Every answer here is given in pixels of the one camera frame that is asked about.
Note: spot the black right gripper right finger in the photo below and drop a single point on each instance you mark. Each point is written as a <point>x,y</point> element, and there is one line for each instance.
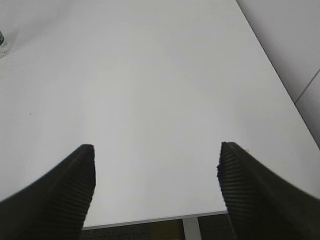
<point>260,204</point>

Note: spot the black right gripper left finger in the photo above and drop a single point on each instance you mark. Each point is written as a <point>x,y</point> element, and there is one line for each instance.
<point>55,206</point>

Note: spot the clear plastic water bottle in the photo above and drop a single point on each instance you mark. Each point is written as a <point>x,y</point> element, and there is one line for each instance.
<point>3,45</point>

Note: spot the white table leg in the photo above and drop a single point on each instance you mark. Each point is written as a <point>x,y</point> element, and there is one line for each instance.
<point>191,228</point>

